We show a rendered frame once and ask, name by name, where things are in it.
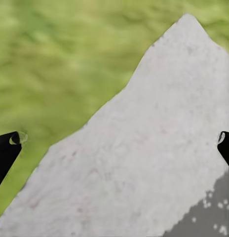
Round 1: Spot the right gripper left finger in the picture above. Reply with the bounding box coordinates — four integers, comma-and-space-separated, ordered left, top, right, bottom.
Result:
0, 131, 29, 184

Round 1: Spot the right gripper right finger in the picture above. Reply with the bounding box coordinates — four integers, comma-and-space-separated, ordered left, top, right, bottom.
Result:
214, 131, 229, 165

